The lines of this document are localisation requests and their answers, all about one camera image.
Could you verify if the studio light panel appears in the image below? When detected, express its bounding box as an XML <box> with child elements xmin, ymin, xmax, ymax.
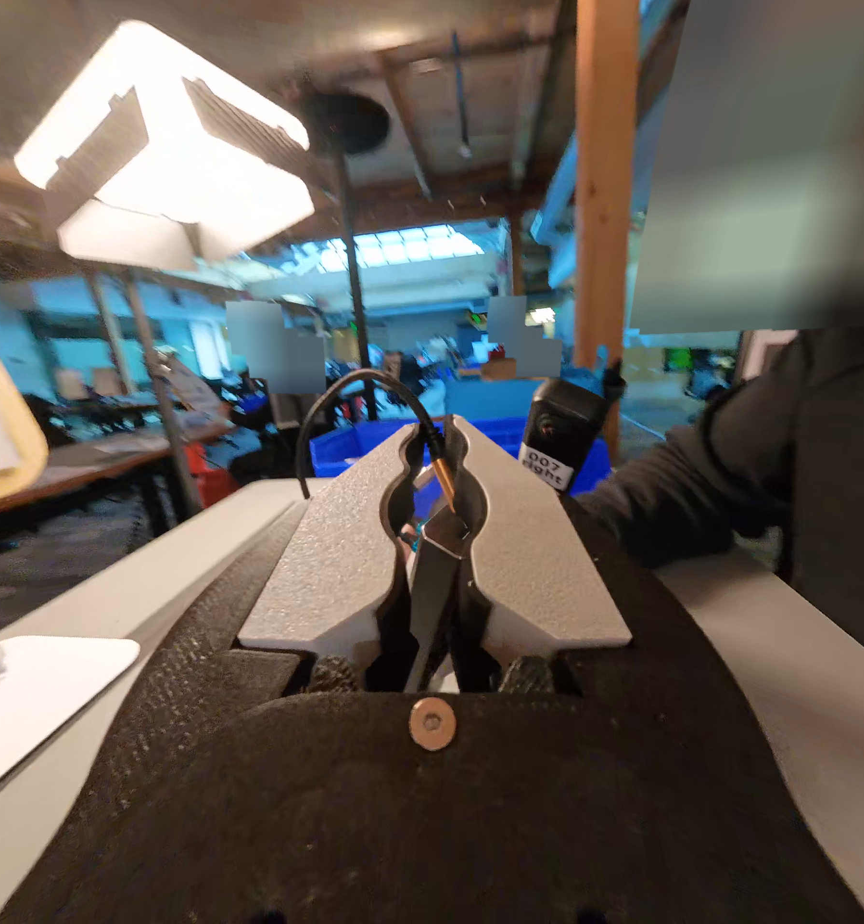
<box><xmin>13</xmin><ymin>20</ymin><xmax>316</xmax><ymax>271</ymax></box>

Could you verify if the person's right forearm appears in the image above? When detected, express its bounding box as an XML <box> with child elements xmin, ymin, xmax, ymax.
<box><xmin>572</xmin><ymin>375</ymin><xmax>801</xmax><ymax>571</ymax></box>

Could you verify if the black cable with gold plug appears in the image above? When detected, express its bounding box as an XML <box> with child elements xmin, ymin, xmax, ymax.
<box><xmin>295</xmin><ymin>370</ymin><xmax>470</xmax><ymax>517</ymax></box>

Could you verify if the person's dark clothing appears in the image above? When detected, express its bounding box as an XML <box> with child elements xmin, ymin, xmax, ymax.
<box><xmin>786</xmin><ymin>328</ymin><xmax>864</xmax><ymax>587</ymax></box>

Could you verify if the blue storage bin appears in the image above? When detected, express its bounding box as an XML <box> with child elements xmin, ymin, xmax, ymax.
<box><xmin>309</xmin><ymin>422</ymin><xmax>411</xmax><ymax>479</ymax></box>
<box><xmin>475</xmin><ymin>415</ymin><xmax>613</xmax><ymax>499</ymax></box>

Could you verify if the wooden table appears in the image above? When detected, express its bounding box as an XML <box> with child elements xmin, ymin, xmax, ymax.
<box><xmin>0</xmin><ymin>419</ymin><xmax>238</xmax><ymax>522</ymax></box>

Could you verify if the black light stand pole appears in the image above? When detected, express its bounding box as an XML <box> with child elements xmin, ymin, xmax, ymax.
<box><xmin>305</xmin><ymin>92</ymin><xmax>391</xmax><ymax>423</ymax></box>

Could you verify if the wooden post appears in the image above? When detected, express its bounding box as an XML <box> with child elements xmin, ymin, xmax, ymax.
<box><xmin>575</xmin><ymin>0</ymin><xmax>641</xmax><ymax>463</ymax></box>

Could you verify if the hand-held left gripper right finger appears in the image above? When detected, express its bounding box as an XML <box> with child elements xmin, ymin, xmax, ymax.
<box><xmin>446</xmin><ymin>413</ymin><xmax>634</xmax><ymax>661</ymax></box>

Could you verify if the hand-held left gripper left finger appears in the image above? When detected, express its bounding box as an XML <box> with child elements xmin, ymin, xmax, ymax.
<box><xmin>237</xmin><ymin>423</ymin><xmax>423</xmax><ymax>661</ymax></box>

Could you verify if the metal pole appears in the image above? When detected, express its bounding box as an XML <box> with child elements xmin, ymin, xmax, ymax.
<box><xmin>89</xmin><ymin>267</ymin><xmax>209</xmax><ymax>515</ymax></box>

